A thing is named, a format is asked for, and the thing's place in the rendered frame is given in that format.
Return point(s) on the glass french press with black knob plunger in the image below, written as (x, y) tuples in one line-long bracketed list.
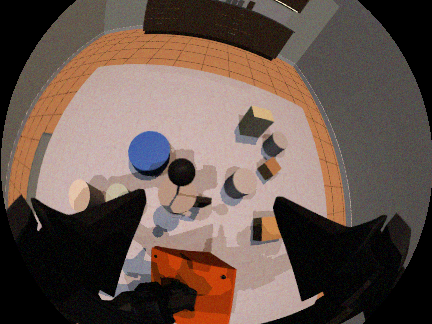
[(177, 193)]

